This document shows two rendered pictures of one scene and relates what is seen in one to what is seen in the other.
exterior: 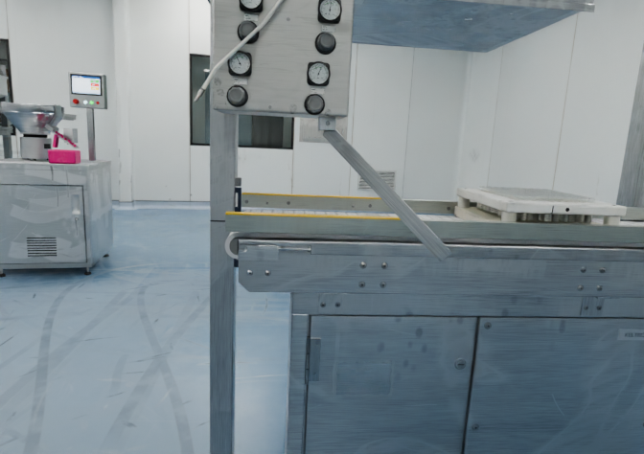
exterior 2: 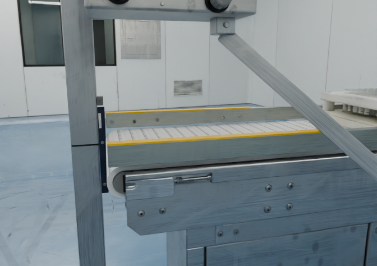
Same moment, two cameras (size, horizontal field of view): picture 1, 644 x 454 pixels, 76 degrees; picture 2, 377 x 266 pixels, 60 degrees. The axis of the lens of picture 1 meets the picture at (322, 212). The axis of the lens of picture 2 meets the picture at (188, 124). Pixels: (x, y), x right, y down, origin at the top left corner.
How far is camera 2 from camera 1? 0.29 m
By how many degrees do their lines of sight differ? 9
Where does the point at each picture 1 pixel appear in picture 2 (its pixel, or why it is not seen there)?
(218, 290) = (86, 220)
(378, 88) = not seen: hidden behind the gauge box
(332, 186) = (151, 95)
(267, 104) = (159, 0)
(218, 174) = (77, 94)
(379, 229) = (285, 146)
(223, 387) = not seen: outside the picture
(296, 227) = (194, 153)
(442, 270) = (347, 183)
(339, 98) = not seen: outside the picture
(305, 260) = (205, 189)
